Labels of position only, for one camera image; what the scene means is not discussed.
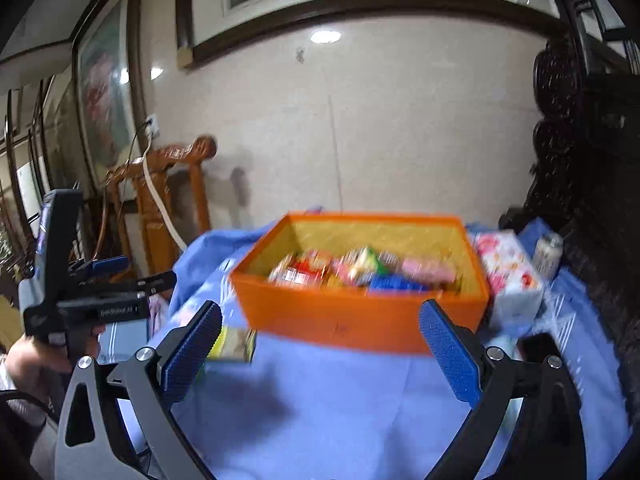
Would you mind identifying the green wrapped snack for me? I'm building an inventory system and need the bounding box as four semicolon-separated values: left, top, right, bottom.
343;247;400;281

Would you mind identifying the blue snack bag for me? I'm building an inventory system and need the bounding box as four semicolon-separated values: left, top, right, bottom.
368;274;430;292

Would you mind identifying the white cable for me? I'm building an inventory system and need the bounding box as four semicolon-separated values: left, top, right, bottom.
141;121;189;254

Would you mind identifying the floral tissue pack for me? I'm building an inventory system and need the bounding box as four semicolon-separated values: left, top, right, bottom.
473;231;544;336

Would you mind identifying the framed flower painting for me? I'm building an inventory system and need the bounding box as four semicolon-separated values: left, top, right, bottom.
72;0;146;190

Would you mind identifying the wall hook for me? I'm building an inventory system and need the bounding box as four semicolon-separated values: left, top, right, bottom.
295;48;305;64

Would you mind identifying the orange cardboard box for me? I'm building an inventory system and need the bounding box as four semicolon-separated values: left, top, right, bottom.
230;212;489;353

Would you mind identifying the yellow green seed packet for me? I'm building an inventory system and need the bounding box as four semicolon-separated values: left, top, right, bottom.
207;325;257;363

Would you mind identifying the white drink can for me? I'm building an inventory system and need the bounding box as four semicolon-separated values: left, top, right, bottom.
533;232;564;282

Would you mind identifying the carved wooden chair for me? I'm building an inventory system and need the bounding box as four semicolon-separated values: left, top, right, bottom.
94;136;217;274

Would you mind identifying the dark carved wooden furniture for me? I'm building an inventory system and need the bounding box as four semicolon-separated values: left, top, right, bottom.
499;0;640;361

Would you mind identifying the pink cracker bag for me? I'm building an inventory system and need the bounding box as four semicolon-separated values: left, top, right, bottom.
400;258;457;284

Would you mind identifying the red biscuit packet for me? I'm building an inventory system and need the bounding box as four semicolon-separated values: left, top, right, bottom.
268;250;333;287

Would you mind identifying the left hand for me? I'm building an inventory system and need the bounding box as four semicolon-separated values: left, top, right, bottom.
4;335;74;385

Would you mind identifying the wall power outlet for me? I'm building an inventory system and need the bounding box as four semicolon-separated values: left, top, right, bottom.
145;114;160;139

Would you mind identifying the blue patterned tablecloth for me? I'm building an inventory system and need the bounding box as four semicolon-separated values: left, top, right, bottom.
96;206;632;480

